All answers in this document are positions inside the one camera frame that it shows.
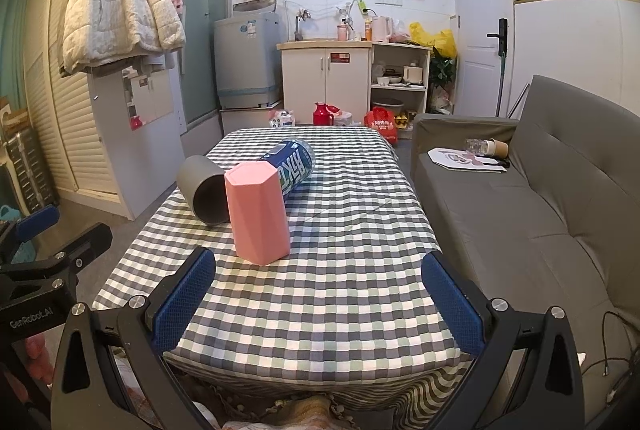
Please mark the red jug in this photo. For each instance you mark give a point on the red jug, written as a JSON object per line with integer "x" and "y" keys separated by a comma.
{"x": 322, "y": 115}

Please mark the pink hexagonal cup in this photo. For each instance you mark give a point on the pink hexagonal cup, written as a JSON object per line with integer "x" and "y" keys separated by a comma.
{"x": 257, "y": 220}

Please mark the pink soft toy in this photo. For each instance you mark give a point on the pink soft toy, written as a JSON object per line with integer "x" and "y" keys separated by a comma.
{"x": 37, "y": 357}

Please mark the white wall socket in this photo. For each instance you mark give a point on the white wall socket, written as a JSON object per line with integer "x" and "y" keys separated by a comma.
{"x": 389, "y": 0}

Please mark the frosted glass door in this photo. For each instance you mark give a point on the frosted glass door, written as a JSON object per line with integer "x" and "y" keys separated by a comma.
{"x": 197, "y": 35}

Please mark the grey plastic basin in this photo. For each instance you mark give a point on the grey plastic basin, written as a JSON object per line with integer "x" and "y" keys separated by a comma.
{"x": 387, "y": 107}

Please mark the metal basin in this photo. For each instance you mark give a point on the metal basin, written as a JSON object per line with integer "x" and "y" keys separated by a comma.
{"x": 255, "y": 6}

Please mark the white cabinet side panel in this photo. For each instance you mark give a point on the white cabinet side panel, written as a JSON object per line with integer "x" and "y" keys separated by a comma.
{"x": 145, "y": 160}

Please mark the white electric kettle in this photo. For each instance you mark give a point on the white electric kettle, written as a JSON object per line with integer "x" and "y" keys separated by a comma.
{"x": 382, "y": 29}

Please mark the blue labelled bottle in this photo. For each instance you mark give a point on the blue labelled bottle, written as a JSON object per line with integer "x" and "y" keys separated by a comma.
{"x": 292, "y": 165}

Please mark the yellow plastic bag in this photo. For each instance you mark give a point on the yellow plastic bag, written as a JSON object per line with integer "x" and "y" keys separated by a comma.
{"x": 440, "y": 41}

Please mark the grey cup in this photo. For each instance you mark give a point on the grey cup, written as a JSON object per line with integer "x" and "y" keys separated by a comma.
{"x": 197, "y": 180}

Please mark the white puffer jacket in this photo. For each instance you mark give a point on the white puffer jacket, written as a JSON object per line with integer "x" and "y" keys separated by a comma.
{"x": 120, "y": 0}

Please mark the metal faucet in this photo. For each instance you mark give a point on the metal faucet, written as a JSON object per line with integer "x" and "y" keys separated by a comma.
{"x": 300, "y": 22}

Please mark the white louvered wardrobe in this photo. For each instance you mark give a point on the white louvered wardrobe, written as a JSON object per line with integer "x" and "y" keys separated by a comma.
{"x": 65, "y": 130}

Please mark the pink tumbler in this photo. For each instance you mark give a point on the pink tumbler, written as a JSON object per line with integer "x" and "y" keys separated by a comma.
{"x": 342, "y": 32}

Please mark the brown paper cup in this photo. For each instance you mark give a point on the brown paper cup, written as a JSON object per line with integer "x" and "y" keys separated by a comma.
{"x": 500, "y": 149}

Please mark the white sink cabinet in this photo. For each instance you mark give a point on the white sink cabinet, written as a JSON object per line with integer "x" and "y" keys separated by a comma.
{"x": 325, "y": 80}

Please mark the red shopping bag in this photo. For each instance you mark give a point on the red shopping bag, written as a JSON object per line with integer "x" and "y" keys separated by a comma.
{"x": 381, "y": 125}

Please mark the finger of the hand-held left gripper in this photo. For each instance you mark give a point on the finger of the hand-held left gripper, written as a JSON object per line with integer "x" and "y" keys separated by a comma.
{"x": 82, "y": 245}
{"x": 37, "y": 218}

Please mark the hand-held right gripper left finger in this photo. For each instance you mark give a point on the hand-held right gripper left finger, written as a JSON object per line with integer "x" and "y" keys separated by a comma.
{"x": 185, "y": 300}

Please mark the checked tablecloth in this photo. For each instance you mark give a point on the checked tablecloth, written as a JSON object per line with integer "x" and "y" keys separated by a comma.
{"x": 325, "y": 270}

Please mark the dark suitcase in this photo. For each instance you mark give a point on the dark suitcase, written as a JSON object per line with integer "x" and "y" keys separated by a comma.
{"x": 27, "y": 165}

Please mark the green plant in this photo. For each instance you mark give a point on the green plant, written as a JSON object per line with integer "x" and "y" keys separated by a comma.
{"x": 442, "y": 67}

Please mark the white door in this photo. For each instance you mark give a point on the white door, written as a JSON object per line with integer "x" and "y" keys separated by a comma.
{"x": 480, "y": 0}

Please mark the printed paper sheet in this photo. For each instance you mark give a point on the printed paper sheet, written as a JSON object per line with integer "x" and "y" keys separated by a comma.
{"x": 450, "y": 158}

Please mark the orange bottle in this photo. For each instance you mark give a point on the orange bottle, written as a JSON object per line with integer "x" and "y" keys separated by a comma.
{"x": 369, "y": 30}

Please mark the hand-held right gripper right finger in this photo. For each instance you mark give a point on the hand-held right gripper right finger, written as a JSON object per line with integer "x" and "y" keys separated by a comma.
{"x": 452, "y": 305}

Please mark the white printed box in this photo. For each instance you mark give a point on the white printed box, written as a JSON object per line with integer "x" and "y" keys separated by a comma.
{"x": 282, "y": 119}

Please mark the white open shelf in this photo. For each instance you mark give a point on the white open shelf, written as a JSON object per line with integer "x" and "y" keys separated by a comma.
{"x": 426, "y": 75}

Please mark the grey washing machine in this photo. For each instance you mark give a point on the grey washing machine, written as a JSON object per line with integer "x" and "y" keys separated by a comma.
{"x": 247, "y": 60}

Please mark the grey sofa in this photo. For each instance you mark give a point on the grey sofa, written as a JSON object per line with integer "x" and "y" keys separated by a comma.
{"x": 500, "y": 230}

